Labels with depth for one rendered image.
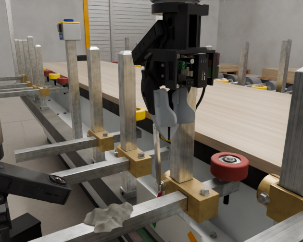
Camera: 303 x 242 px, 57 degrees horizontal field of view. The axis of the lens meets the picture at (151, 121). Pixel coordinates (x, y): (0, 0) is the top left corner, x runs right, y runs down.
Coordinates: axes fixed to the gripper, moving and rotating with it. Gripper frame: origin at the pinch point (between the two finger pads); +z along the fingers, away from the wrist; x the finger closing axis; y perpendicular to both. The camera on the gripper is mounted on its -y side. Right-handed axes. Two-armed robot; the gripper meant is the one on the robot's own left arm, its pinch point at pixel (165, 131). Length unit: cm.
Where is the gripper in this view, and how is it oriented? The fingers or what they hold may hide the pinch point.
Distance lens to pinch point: 48.2
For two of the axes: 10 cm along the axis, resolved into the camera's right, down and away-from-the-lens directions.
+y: 5.2, 2.4, -8.2
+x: 8.5, -1.5, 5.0
